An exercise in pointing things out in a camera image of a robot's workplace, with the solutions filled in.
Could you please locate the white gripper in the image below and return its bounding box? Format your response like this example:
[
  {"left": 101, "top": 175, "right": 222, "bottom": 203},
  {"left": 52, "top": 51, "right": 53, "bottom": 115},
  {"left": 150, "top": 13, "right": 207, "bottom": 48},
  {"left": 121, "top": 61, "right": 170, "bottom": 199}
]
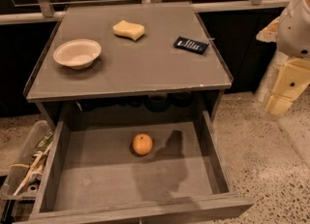
[{"left": 256, "top": 0, "right": 310, "bottom": 115}]

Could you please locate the orange fruit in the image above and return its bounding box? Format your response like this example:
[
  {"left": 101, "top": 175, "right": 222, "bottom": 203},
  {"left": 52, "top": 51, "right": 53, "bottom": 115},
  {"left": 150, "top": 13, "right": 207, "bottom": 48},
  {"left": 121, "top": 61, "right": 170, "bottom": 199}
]
[{"left": 133, "top": 134, "right": 153, "bottom": 155}]

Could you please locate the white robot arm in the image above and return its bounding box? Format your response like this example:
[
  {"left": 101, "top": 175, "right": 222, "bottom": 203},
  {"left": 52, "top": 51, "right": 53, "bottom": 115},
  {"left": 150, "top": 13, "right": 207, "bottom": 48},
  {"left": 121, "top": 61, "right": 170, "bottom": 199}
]
[{"left": 256, "top": 0, "right": 310, "bottom": 163}]

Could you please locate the grey cabinet with counter top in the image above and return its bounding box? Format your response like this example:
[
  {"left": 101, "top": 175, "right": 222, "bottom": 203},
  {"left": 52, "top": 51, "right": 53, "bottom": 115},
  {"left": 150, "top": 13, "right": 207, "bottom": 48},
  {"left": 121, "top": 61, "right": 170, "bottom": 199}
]
[{"left": 24, "top": 2, "right": 233, "bottom": 124}]

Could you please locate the open grey top drawer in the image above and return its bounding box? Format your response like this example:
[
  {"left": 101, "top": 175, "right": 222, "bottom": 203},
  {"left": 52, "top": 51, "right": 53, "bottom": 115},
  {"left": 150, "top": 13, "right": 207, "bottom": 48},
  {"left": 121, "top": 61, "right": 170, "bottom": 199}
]
[{"left": 27, "top": 112, "right": 254, "bottom": 224}]

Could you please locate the dark blue snack packet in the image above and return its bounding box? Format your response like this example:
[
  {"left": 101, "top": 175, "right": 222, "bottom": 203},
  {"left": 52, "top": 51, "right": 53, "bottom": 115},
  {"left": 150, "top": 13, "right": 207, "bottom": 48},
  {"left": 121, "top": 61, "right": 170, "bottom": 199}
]
[{"left": 173, "top": 36, "right": 208, "bottom": 54}]

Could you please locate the yellow sponge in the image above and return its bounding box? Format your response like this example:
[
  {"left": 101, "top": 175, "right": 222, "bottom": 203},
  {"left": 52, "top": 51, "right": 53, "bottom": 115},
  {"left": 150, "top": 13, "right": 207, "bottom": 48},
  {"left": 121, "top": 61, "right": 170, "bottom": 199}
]
[{"left": 112, "top": 20, "right": 145, "bottom": 41}]

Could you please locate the white paper bowl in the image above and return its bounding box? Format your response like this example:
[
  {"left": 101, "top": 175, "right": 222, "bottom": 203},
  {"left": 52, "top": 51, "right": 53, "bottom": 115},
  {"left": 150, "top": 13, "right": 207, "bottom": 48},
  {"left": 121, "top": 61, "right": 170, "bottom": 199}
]
[{"left": 53, "top": 39, "right": 102, "bottom": 70}]

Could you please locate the clear plastic bin with clutter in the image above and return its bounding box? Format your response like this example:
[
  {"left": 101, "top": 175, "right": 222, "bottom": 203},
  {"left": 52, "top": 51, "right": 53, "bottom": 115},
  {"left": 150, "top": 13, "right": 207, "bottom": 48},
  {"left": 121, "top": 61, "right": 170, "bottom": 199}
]
[{"left": 0, "top": 120, "right": 53, "bottom": 201}]

